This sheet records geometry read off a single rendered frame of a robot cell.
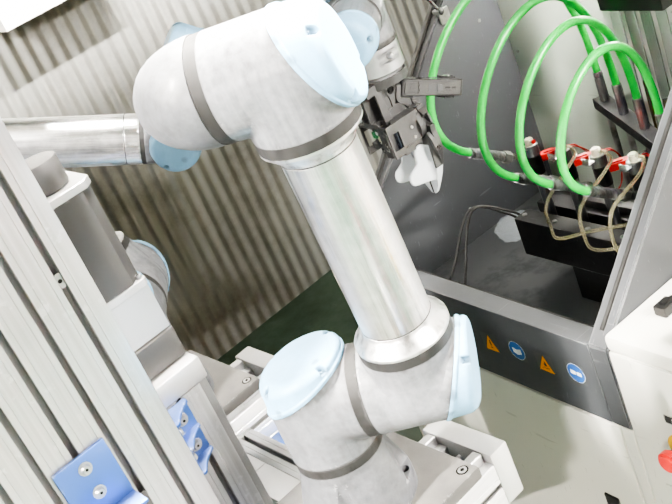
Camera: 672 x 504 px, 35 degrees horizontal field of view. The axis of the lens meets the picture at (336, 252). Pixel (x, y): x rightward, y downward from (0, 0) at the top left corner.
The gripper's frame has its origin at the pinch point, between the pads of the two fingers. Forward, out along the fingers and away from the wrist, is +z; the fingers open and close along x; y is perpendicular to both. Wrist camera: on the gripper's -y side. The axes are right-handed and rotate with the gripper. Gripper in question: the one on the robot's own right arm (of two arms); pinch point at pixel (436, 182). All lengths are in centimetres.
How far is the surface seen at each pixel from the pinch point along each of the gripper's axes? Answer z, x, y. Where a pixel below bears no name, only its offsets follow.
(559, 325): 27.9, 11.4, -5.0
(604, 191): 11.8, 12.8, -20.4
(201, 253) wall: 83, -217, -31
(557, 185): 10.8, 4.8, -18.4
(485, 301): 27.9, -6.2, -4.7
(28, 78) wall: -3, -215, -5
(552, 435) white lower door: 54, 2, -3
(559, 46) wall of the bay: 6, -29, -57
